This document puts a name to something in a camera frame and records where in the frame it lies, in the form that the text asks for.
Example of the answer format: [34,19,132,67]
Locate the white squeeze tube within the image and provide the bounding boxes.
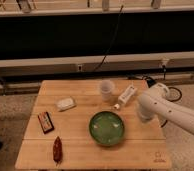
[114,85,137,110]

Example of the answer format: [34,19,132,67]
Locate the dark rectangular snack box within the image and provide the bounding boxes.
[38,112,54,134]

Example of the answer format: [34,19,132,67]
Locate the black hanging cable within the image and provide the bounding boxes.
[92,3,125,72]

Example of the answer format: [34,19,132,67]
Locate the wooden folding table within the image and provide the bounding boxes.
[15,80,172,170]

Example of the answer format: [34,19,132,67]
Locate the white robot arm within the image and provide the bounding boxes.
[137,83,194,135]

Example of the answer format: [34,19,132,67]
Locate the green ceramic bowl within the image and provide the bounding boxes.
[89,111,125,146]

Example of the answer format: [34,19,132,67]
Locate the white wrapped packet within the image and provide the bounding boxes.
[56,97,76,111]

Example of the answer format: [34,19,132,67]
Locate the translucent plastic cup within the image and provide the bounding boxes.
[99,80,115,101]

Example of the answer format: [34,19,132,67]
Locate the black coiled floor cable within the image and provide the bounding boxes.
[142,76,183,103]

